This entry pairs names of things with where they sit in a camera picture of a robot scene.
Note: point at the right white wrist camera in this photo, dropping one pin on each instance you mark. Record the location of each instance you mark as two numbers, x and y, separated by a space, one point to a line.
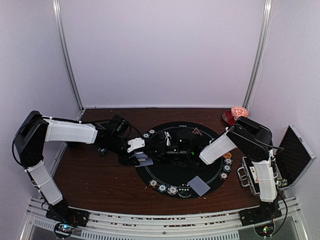
168 139

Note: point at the red white patterned tea bowl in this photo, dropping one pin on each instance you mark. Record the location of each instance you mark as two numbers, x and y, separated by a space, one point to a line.
239 111

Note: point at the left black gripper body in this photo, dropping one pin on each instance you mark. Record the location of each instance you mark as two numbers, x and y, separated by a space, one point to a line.
117 144

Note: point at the clear round dealer button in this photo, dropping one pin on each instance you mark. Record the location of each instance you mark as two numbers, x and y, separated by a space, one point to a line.
184 191

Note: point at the white blue poker chip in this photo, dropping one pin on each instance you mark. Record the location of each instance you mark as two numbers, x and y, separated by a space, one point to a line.
172 190
228 161

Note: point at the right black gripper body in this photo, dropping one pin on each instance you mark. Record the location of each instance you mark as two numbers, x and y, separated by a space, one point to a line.
163 155

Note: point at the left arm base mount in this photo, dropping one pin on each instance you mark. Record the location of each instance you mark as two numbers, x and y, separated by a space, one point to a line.
68 219

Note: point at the blue-backed playing card deck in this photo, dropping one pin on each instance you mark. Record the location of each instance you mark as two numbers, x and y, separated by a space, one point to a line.
141 156

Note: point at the red floral saucer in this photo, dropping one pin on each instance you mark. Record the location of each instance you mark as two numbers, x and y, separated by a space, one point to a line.
228 118

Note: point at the red black triangular all-in marker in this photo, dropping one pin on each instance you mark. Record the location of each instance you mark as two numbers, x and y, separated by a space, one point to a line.
196 131

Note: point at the right aluminium frame post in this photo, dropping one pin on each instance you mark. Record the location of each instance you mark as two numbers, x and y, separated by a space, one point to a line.
261 47

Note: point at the dealt blue-backed card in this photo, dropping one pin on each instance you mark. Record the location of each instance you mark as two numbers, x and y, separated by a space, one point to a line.
199 186
147 162

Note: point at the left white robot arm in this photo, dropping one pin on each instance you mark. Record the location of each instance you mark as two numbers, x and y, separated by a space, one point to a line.
41 136

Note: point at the single green blue poker chip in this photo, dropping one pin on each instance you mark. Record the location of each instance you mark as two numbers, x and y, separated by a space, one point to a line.
146 135

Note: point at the round black poker mat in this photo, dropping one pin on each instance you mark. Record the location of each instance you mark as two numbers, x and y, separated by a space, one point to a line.
183 155

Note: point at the aluminium frame post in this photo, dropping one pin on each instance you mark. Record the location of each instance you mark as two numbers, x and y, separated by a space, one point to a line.
65 54
261 47

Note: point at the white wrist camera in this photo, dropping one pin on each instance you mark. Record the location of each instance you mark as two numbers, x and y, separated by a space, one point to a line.
135 144
168 139

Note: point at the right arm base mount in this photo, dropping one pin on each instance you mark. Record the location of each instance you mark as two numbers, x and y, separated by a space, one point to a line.
262 218

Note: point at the red card deck in case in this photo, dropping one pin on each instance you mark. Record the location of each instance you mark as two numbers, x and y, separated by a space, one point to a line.
254 174

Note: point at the poker chips in case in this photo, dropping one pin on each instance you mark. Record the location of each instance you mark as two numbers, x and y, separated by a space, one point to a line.
282 183

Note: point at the single brown 100 poker chip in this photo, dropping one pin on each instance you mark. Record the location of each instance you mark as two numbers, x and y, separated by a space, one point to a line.
151 132

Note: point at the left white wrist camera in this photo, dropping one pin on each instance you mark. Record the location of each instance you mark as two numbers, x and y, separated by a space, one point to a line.
135 144

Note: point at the orange big blind button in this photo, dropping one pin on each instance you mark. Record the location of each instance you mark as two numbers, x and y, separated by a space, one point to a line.
228 155

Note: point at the left aluminium frame post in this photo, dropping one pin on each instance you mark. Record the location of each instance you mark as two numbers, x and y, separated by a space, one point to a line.
65 54

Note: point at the front aluminium rail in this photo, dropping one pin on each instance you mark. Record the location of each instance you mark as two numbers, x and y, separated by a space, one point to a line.
223 225

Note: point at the aluminium poker chip case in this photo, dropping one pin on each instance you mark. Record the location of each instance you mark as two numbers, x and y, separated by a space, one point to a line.
291 163

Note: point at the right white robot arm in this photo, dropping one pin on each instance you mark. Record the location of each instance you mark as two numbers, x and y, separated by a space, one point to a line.
254 141

